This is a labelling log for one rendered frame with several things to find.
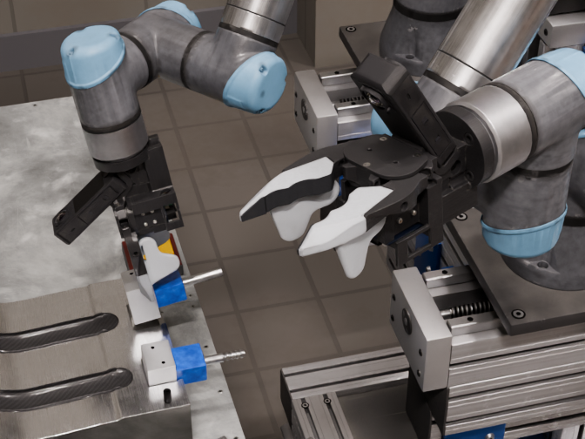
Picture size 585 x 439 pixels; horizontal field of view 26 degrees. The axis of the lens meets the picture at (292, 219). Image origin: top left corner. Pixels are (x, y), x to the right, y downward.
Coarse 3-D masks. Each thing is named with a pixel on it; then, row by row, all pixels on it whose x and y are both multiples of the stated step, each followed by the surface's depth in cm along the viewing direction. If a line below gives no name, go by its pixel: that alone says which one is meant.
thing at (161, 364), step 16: (144, 352) 161; (160, 352) 161; (176, 352) 163; (192, 352) 163; (240, 352) 165; (144, 368) 164; (160, 368) 159; (176, 368) 161; (192, 368) 161; (160, 384) 161
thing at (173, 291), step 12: (132, 276) 168; (168, 276) 169; (180, 276) 169; (192, 276) 169; (204, 276) 169; (216, 276) 170; (132, 288) 166; (156, 288) 167; (168, 288) 167; (180, 288) 167; (132, 300) 166; (144, 300) 166; (156, 300) 167; (168, 300) 168; (180, 300) 168; (132, 312) 167; (144, 312) 167; (156, 312) 168
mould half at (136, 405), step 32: (96, 288) 175; (0, 320) 171; (32, 320) 171; (64, 320) 171; (128, 320) 170; (32, 352) 166; (64, 352) 166; (96, 352) 166; (128, 352) 165; (0, 384) 161; (32, 384) 162; (0, 416) 156; (32, 416) 157; (64, 416) 157; (96, 416) 157; (128, 416) 156; (160, 416) 158
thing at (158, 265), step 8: (144, 240) 161; (152, 240) 162; (144, 248) 162; (152, 248) 162; (152, 256) 162; (160, 256) 163; (168, 256) 163; (176, 256) 163; (152, 264) 163; (160, 264) 163; (168, 264) 163; (176, 264) 163; (152, 272) 163; (160, 272) 163; (168, 272) 164; (144, 280) 162; (152, 280) 163; (144, 288) 163; (152, 296) 165
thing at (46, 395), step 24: (0, 336) 168; (24, 336) 169; (48, 336) 169; (72, 336) 169; (48, 384) 161; (72, 384) 162; (96, 384) 162; (120, 384) 161; (0, 408) 158; (24, 408) 159
